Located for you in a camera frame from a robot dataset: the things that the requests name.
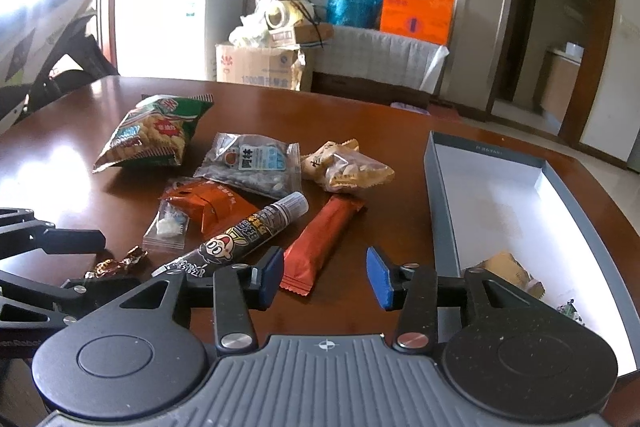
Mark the white small fridge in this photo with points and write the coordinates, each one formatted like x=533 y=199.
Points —
x=165 y=22

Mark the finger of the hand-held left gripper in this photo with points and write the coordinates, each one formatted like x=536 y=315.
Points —
x=110 y=287
x=75 y=242

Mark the wooden kitchen counter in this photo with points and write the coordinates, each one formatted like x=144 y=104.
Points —
x=555 y=87

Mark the white plastic bag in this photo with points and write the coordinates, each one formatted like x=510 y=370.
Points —
x=250 y=29

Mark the grey cardboard box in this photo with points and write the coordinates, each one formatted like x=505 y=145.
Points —
x=500 y=207

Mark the clear-front cracker packet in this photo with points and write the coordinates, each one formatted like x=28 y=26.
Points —
x=355 y=172

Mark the small green wrapped candy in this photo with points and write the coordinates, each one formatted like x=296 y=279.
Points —
x=570 y=312

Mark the beige tape roll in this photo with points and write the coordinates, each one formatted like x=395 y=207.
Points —
x=277 y=14

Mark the purple plastic item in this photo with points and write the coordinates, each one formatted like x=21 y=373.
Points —
x=410 y=107

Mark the small flat carton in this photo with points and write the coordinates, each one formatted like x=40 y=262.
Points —
x=305 y=34

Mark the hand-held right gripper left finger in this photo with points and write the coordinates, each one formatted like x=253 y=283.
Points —
x=270 y=279

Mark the tan paper snack packet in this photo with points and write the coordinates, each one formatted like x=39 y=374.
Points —
x=505 y=269

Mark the red-brown snack bar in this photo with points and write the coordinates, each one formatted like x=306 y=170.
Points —
x=320 y=242

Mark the brown foil wrapped candy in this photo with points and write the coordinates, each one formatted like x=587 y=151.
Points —
x=105 y=268
x=136 y=256

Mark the black printed snack tube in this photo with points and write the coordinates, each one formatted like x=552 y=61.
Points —
x=235 y=237

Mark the clear candy bag blue label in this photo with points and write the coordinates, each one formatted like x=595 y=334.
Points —
x=250 y=162

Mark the beige wrapped snack packet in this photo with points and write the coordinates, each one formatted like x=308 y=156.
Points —
x=320 y=157

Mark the orange snack packet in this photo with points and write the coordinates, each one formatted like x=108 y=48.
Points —
x=215 y=207

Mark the small clear candy packet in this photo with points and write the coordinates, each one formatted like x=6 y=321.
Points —
x=167 y=227

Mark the orange paper shopping bag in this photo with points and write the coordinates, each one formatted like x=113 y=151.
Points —
x=417 y=9

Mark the black chair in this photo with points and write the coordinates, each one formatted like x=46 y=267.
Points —
x=85 y=57

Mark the green cracker bag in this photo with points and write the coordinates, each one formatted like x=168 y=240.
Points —
x=150 y=132

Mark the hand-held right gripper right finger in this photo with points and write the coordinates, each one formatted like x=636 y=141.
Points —
x=382 y=282

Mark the printed brown cardboard box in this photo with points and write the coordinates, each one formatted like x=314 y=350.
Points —
x=260 y=67

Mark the white patterned cloth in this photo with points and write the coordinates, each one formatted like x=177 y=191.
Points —
x=35 y=32

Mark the cabinet with white cloth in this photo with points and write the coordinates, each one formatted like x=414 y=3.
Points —
x=375 y=57

